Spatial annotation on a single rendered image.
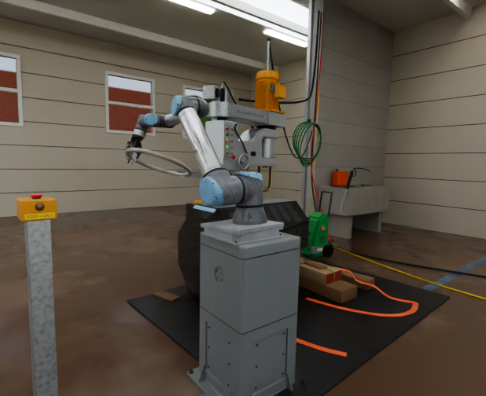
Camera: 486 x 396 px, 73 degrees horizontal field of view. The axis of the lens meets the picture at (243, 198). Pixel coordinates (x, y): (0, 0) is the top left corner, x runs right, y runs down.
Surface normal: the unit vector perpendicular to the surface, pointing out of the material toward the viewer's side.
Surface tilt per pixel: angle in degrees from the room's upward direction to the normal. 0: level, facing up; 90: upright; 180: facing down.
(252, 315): 90
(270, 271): 90
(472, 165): 90
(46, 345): 90
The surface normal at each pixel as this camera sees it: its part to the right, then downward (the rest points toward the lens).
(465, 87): -0.79, 0.05
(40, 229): 0.66, 0.10
